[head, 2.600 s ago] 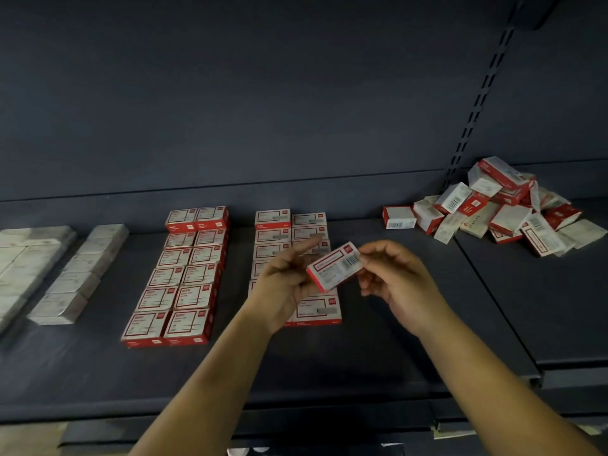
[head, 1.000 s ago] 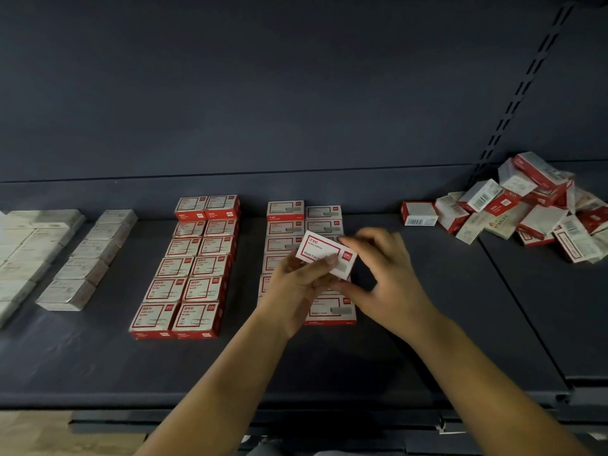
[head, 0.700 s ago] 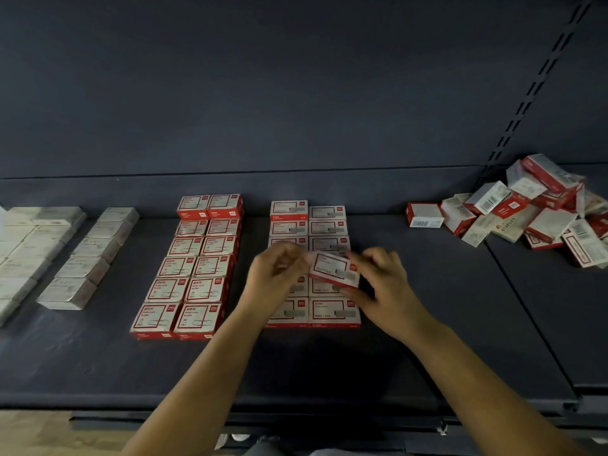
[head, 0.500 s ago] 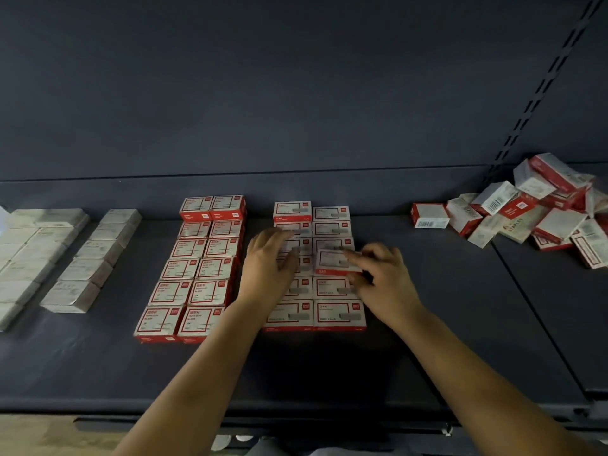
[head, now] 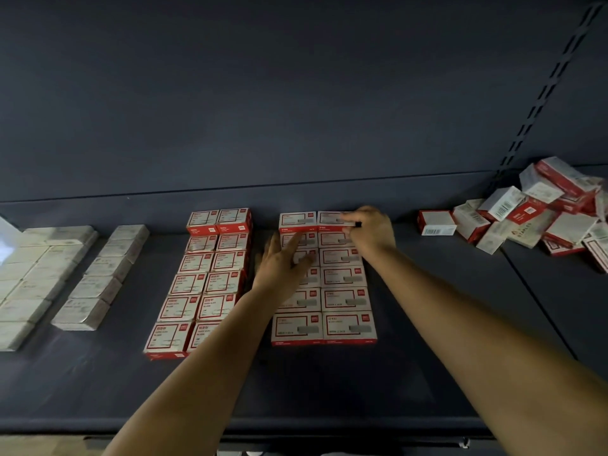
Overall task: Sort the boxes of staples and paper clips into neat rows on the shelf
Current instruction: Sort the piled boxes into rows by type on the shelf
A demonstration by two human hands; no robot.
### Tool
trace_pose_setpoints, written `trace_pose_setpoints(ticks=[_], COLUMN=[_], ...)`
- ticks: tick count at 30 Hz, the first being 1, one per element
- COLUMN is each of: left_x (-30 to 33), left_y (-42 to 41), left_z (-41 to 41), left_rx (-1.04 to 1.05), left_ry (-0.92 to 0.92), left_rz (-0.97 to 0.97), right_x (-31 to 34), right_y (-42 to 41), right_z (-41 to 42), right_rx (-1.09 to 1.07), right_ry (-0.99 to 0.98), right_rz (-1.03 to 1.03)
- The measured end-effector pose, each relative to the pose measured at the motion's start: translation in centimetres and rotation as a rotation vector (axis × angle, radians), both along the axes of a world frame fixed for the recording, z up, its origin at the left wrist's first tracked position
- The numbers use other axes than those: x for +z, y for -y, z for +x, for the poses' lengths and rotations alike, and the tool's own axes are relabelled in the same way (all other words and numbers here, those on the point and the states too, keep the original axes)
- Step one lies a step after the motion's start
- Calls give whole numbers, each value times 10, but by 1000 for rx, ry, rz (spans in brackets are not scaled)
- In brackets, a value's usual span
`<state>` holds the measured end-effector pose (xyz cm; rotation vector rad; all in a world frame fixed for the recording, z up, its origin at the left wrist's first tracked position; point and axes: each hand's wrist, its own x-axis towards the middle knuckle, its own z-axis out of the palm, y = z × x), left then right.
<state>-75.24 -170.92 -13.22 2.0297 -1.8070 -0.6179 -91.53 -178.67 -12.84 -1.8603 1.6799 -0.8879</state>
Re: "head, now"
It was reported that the person's right hand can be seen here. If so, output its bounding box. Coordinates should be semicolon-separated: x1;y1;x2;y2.
342;205;398;262

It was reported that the person's left hand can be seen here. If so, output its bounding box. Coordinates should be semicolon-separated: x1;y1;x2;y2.
250;232;319;314

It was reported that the dark metal shelf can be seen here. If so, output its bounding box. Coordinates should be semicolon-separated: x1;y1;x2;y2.
0;0;608;452

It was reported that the person's right forearm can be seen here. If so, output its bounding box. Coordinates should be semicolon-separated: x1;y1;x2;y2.
365;246;608;456

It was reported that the pile of red white boxes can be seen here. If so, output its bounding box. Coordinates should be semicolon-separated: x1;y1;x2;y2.
416;155;608;274

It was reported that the person's left forearm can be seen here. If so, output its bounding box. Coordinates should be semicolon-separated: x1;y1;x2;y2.
103;299;286;456

